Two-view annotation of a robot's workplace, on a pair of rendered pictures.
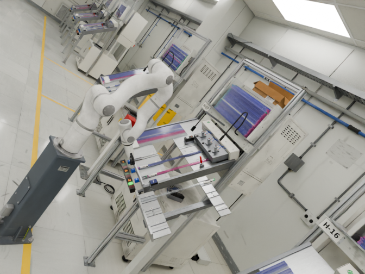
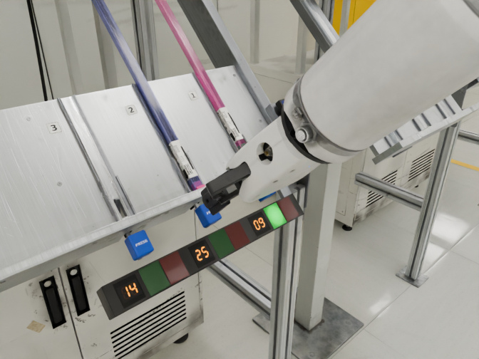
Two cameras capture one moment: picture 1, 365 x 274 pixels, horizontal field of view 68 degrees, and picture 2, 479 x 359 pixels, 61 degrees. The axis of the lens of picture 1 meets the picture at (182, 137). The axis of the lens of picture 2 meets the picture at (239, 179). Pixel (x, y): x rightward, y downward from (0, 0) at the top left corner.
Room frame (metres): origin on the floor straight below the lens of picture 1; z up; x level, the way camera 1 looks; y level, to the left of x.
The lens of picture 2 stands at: (1.85, 0.61, 1.01)
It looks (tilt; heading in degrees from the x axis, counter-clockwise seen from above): 28 degrees down; 267
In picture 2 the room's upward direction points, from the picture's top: straight up
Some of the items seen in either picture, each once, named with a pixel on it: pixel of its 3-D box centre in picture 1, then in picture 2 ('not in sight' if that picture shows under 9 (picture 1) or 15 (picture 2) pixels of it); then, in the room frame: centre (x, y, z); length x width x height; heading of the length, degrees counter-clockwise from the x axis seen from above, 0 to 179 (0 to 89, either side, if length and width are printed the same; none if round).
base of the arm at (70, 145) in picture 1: (76, 136); not in sight; (1.50, 0.48, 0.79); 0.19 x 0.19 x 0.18
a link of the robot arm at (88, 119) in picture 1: (94, 106); not in sight; (1.52, 0.51, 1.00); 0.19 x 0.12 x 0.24; 51
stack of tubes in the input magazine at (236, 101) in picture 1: (243, 111); not in sight; (2.25, -0.24, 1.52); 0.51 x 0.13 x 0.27; 38
